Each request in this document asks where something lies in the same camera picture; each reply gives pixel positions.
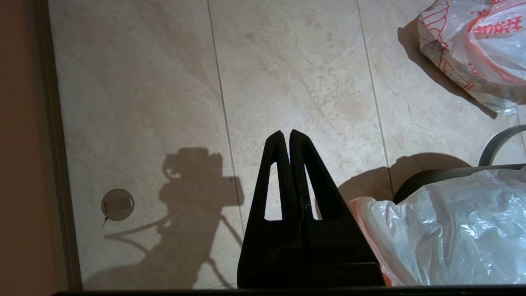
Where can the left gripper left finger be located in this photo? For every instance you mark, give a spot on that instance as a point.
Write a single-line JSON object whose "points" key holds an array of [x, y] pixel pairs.
{"points": [[271, 255]]}

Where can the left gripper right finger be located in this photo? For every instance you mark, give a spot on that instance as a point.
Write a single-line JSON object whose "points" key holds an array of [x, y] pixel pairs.
{"points": [[337, 255]]}

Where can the clear plastic bag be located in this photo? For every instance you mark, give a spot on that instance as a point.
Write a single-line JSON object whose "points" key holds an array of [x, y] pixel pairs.
{"points": [[472, 49]]}

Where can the black round trash bin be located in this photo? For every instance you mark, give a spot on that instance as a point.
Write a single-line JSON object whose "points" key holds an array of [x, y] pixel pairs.
{"points": [[431, 174]]}

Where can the round grey floor plate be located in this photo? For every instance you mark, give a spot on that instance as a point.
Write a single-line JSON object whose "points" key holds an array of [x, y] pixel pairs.
{"points": [[118, 204]]}

